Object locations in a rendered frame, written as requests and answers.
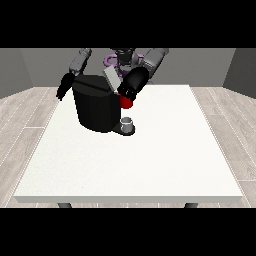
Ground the small grey cup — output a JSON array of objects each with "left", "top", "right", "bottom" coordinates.
[{"left": 120, "top": 116, "right": 135, "bottom": 132}]

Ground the pale grey machine lid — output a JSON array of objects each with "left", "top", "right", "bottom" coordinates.
[{"left": 102, "top": 65, "right": 122, "bottom": 92}]

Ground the black coffee machine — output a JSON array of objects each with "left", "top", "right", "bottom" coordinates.
[{"left": 71, "top": 74, "right": 136, "bottom": 136}]

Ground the red pod holder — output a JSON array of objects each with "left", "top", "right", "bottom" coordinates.
[{"left": 118, "top": 94, "right": 134, "bottom": 110}]

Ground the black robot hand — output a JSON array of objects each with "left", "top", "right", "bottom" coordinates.
[
  {"left": 55, "top": 71, "right": 76, "bottom": 102},
  {"left": 116, "top": 67, "right": 150, "bottom": 102}
]

